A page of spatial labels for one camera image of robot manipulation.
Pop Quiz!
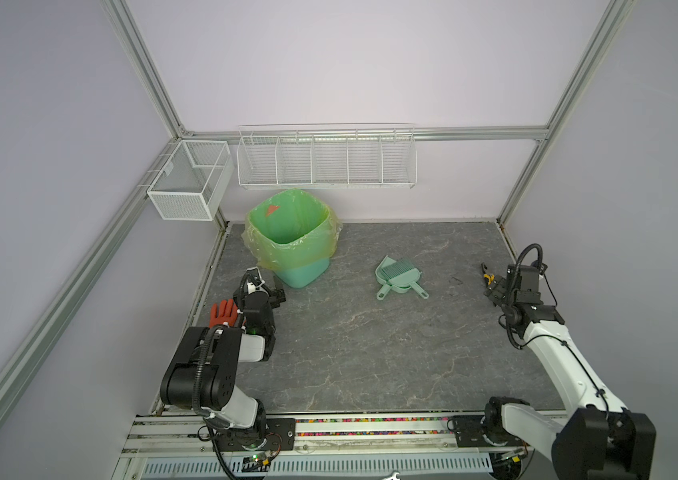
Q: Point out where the yellow black small tool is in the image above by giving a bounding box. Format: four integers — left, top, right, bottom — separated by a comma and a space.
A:
480, 262, 496, 287

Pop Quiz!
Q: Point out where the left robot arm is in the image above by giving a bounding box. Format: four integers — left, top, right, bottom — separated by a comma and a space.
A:
159, 283, 286, 439

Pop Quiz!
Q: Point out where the green plastic dustpan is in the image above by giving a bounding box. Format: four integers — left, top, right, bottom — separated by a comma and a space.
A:
375, 256, 429, 300

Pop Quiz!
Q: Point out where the small white mesh basket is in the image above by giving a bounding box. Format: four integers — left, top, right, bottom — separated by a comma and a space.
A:
147, 140, 234, 221

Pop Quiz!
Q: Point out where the aluminium front rail frame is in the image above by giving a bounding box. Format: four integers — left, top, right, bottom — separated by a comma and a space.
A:
112, 411, 640, 480

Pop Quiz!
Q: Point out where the red rubber glove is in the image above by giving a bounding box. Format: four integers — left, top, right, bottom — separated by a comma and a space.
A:
208, 299, 239, 328

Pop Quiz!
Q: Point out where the green hand brush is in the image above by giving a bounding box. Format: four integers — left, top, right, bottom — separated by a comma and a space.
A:
384, 259, 429, 299

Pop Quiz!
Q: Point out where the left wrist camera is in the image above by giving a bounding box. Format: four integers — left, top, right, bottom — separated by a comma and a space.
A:
242, 267, 265, 295

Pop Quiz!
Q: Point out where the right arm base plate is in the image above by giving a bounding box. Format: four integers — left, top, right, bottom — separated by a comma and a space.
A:
447, 414, 492, 448

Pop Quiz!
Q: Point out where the green trash bin with bag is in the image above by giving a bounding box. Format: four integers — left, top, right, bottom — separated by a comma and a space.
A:
242, 189, 342, 289

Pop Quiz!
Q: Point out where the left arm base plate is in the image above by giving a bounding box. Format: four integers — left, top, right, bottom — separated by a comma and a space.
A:
214, 416, 296, 452

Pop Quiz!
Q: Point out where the long white wire basket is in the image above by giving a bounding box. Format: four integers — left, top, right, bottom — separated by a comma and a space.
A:
237, 123, 418, 189

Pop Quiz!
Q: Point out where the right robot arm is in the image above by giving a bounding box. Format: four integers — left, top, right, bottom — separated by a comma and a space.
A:
483, 261, 657, 479

